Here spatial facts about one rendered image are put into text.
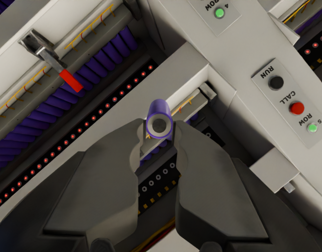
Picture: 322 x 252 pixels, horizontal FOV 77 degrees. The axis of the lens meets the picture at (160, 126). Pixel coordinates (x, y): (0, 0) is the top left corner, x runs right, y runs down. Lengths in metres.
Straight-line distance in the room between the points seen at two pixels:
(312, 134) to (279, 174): 0.07
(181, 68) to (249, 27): 0.10
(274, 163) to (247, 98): 0.10
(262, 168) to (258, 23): 0.19
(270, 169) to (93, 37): 0.33
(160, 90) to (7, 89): 0.24
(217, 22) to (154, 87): 0.11
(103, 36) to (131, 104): 0.13
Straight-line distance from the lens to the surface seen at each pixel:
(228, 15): 0.30
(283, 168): 0.33
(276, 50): 0.31
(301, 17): 0.42
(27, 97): 0.40
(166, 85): 0.27
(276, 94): 0.30
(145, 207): 0.48
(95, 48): 0.37
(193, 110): 0.32
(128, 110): 0.28
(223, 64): 0.28
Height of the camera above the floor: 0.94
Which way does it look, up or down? 3 degrees up
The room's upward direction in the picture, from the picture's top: 139 degrees clockwise
